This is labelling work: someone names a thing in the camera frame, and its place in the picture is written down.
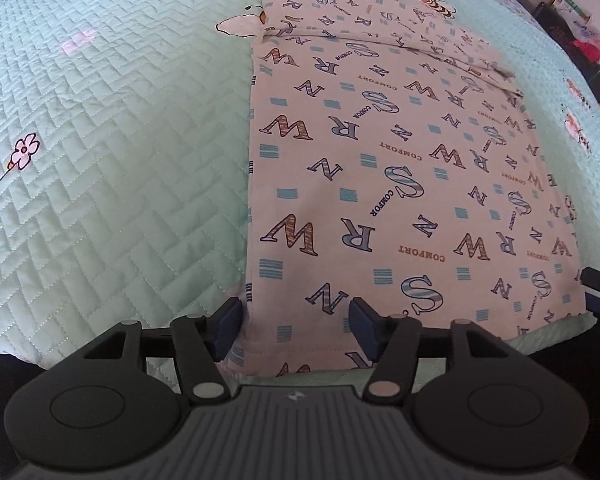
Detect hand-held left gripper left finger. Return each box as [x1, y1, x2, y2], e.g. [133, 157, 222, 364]
[82, 297, 244, 406]

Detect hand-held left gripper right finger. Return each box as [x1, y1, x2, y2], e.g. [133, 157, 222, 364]
[347, 297, 511, 406]

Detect letter-print white shirt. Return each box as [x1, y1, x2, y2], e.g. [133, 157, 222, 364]
[227, 0, 596, 378]

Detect bee-print green blanket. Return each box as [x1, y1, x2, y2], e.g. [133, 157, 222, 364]
[0, 0, 600, 393]

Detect white plastic bag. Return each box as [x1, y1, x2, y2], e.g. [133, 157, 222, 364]
[572, 20, 600, 46]

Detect black armchair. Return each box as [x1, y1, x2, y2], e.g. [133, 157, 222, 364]
[532, 2, 600, 106]

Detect green white cardboard box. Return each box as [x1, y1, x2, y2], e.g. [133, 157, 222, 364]
[552, 0, 591, 23]

